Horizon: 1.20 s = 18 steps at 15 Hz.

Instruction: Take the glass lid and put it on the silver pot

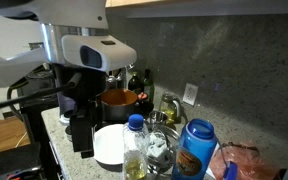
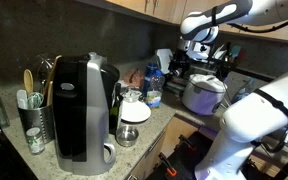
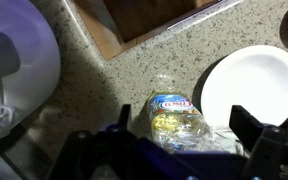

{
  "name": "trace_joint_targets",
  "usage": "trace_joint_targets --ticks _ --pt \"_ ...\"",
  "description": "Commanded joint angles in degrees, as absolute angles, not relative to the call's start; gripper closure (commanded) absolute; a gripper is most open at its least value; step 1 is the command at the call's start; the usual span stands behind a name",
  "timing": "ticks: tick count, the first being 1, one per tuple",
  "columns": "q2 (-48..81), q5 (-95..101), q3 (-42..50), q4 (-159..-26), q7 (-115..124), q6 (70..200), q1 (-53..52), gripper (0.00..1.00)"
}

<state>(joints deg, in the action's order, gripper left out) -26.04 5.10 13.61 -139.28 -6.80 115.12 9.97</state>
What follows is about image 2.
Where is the perforated steel utensil holder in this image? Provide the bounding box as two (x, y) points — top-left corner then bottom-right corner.
(18, 106), (55, 144)

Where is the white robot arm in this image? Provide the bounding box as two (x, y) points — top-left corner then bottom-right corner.
(180, 0), (288, 180)

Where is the blue nalgene bottle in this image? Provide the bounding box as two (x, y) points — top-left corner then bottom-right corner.
(142, 63), (157, 97)

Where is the dark olive oil bottle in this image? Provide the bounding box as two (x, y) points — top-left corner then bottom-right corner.
(109, 83), (123, 134)

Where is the small steel bowl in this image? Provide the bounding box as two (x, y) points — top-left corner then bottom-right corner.
(115, 125), (139, 147)

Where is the wooden spatula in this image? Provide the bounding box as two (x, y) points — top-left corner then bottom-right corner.
(42, 55), (62, 105)

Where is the small spice jar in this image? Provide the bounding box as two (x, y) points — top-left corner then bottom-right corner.
(26, 127), (45, 154)

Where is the white rice cooker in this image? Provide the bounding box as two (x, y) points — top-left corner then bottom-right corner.
(182, 74), (227, 115)

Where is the white plate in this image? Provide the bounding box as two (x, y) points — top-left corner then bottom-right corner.
(121, 101), (151, 123)

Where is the pink plastic bag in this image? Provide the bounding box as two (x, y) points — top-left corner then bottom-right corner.
(123, 69), (144, 88)

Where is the wooden spoon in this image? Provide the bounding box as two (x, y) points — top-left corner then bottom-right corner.
(23, 69), (34, 95)

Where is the black silver soda maker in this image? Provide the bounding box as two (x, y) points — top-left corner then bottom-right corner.
(53, 52), (119, 176)

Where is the black orange clamp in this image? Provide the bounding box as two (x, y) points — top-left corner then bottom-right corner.
(158, 152), (177, 177)

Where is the clear plastic water bottle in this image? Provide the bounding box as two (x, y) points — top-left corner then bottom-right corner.
(146, 70), (165, 108)

